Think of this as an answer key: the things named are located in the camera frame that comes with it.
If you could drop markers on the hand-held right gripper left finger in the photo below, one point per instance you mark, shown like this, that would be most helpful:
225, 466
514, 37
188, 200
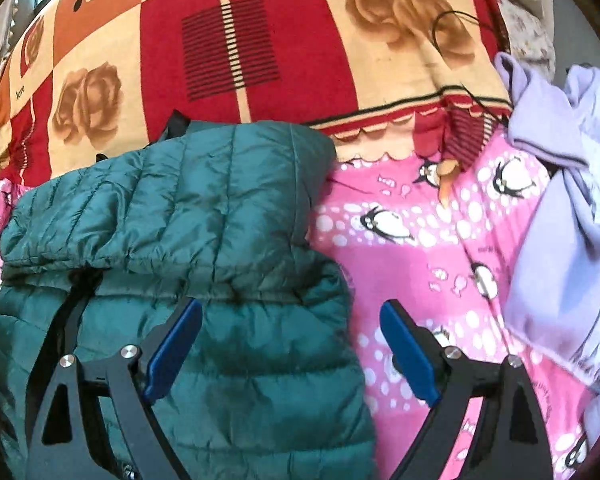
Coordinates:
172, 345

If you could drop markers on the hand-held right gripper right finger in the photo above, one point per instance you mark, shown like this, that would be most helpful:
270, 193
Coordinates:
410, 350

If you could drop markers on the green puffer jacket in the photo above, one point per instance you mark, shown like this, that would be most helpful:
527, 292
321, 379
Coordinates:
180, 210

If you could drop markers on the pink penguin print blanket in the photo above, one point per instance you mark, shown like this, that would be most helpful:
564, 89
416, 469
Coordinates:
420, 270

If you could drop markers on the lavender garment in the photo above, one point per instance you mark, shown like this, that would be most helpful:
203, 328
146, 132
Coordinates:
560, 240

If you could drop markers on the red orange checkered rose blanket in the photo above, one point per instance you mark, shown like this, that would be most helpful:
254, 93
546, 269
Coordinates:
290, 35

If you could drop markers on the pale floral sheet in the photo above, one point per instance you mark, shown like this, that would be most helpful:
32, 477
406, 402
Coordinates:
530, 35

